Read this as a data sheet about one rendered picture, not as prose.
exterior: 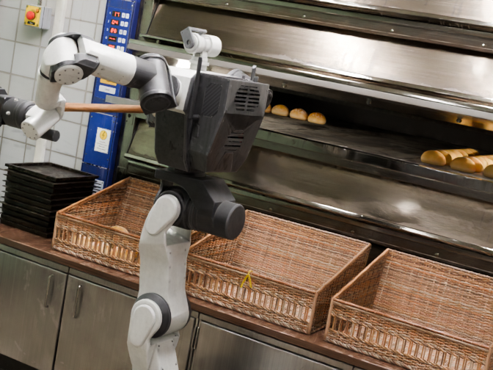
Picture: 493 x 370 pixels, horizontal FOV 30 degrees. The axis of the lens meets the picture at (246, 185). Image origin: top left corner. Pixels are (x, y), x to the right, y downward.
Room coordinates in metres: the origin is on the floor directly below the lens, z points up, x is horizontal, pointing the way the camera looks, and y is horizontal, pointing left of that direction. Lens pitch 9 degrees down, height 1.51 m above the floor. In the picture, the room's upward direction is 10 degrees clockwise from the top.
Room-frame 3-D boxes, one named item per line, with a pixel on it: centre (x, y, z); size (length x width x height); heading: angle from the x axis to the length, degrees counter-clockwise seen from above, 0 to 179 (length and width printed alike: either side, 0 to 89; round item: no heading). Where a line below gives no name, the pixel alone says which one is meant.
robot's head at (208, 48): (2.87, 0.21, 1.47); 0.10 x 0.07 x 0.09; 144
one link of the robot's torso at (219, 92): (2.83, 0.16, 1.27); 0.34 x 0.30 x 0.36; 144
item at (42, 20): (4.26, 1.08, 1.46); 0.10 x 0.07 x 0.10; 62
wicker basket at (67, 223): (3.64, 0.37, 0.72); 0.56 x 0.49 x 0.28; 64
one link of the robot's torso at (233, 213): (2.82, 0.13, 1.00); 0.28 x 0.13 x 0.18; 62
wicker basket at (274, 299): (3.36, -0.16, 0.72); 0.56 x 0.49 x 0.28; 64
